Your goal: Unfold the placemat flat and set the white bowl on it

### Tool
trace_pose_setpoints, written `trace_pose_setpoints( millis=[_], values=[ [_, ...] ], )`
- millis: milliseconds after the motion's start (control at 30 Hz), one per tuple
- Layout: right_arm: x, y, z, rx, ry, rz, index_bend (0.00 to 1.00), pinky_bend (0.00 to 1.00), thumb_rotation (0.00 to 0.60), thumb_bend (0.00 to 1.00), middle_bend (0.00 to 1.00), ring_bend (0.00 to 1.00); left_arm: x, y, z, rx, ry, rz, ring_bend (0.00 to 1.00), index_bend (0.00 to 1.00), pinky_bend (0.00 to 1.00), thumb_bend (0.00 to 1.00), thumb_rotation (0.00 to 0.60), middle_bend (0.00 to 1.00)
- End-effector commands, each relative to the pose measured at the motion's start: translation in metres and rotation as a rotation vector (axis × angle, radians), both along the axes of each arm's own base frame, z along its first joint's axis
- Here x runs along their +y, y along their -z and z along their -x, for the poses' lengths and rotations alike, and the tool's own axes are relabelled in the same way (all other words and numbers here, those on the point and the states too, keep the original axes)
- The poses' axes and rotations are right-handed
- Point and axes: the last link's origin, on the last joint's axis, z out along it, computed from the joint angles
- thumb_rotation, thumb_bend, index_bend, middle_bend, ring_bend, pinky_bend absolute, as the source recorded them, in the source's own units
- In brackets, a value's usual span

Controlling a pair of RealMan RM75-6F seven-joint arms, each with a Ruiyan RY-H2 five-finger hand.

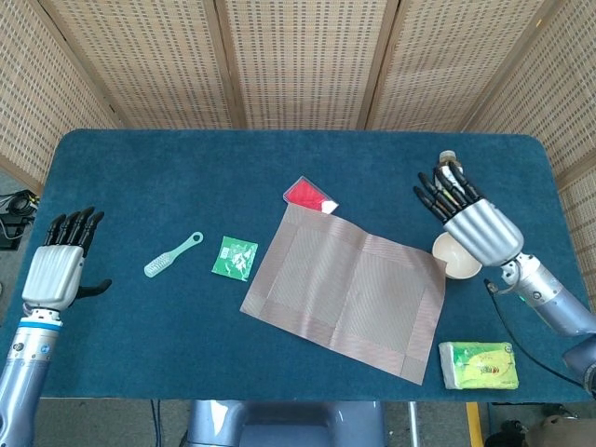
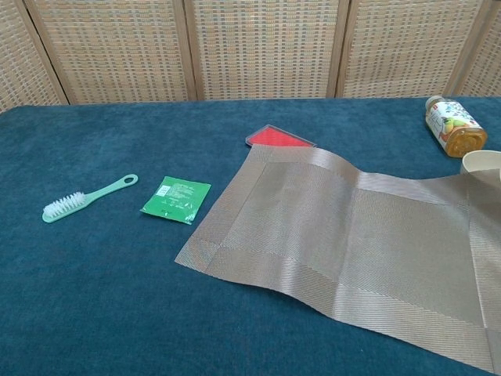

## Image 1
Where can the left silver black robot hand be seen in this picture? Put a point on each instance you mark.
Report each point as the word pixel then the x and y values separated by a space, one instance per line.
pixel 51 274

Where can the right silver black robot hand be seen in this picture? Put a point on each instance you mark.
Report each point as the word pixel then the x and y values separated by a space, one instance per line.
pixel 489 233

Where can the beige bowl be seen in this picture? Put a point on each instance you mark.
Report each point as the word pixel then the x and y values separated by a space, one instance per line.
pixel 447 251

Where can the brown woven placemat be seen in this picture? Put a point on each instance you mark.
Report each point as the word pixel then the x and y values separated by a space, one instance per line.
pixel 344 298

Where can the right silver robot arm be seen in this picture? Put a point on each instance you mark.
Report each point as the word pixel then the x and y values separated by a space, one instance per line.
pixel 559 307

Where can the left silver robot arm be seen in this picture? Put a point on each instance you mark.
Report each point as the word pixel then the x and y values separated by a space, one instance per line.
pixel 23 363

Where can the yellow juice bottle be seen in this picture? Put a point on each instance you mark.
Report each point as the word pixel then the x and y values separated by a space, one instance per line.
pixel 448 156

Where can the mint green brush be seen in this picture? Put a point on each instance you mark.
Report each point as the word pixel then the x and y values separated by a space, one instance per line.
pixel 163 263

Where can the green yellow tissue pack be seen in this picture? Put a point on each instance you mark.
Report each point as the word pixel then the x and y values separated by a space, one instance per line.
pixel 484 368

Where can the blue carpet table cover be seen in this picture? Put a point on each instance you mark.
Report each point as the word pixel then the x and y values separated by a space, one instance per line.
pixel 186 163

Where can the green sachet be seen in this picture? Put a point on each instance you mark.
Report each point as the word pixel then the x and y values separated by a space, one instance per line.
pixel 235 258

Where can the red card in clear case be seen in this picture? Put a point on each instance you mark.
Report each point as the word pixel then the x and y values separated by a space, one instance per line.
pixel 302 193

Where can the metal table leg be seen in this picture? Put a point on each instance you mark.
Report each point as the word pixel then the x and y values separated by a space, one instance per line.
pixel 412 423

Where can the wicker folding screen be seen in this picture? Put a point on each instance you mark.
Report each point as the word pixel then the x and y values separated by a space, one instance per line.
pixel 302 60

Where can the grey blue robot torso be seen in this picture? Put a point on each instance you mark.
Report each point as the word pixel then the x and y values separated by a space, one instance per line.
pixel 288 423

